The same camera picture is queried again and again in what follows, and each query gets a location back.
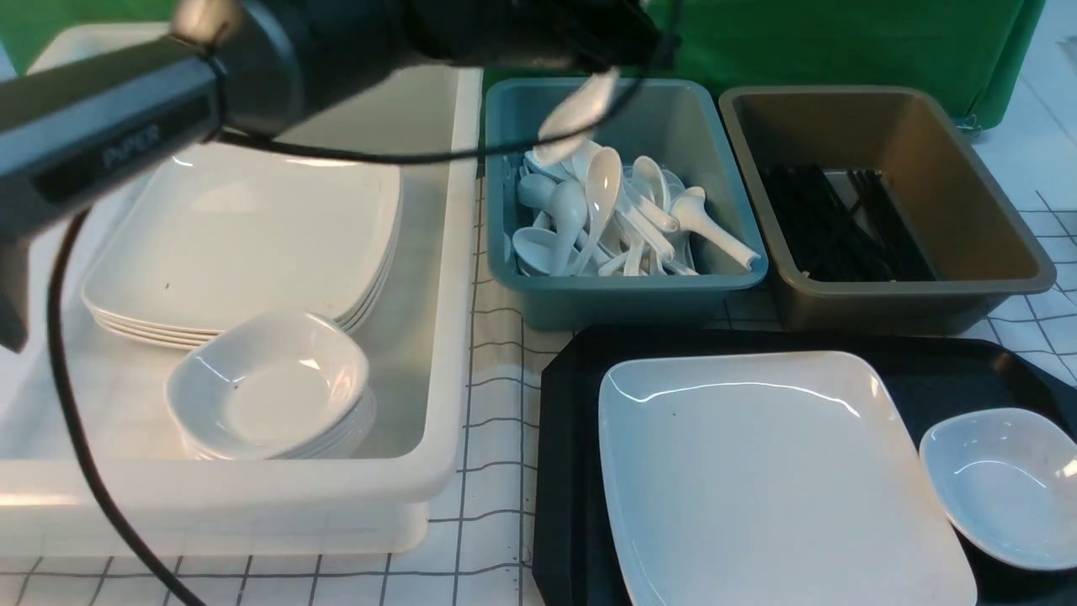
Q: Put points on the teal plastic bin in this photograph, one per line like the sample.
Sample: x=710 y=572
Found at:
x=676 y=123

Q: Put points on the pile of black chopsticks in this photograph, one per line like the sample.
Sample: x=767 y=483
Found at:
x=844 y=227

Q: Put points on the stack of white square plates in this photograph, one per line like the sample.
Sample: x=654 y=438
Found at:
x=222 y=234

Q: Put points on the white checked tablecloth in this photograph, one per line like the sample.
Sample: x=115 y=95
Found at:
x=478 y=539

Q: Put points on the white spoon upright in bin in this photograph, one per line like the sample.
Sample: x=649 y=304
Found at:
x=602 y=185

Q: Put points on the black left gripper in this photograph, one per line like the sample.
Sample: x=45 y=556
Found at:
x=551 y=36

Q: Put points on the white spoon bin left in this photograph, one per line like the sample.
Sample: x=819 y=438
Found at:
x=568 y=209

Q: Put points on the stack of small white bowls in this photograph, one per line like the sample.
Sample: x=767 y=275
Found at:
x=285 y=385

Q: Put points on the small white sauce bowl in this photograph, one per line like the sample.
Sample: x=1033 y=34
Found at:
x=1007 y=479

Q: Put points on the white ceramic soup spoon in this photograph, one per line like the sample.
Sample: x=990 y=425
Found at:
x=570 y=123

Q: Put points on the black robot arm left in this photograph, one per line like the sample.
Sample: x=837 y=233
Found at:
x=244 y=72

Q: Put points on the green cloth backdrop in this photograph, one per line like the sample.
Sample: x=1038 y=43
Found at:
x=947 y=48

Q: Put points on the white spoon at bin right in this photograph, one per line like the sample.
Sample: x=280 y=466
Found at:
x=688 y=209

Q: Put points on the white square rice plate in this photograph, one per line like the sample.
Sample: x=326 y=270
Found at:
x=770 y=479

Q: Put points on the black serving tray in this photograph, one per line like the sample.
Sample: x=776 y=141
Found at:
x=930 y=379

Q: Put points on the brown plastic bin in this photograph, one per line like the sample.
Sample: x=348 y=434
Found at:
x=982 y=251

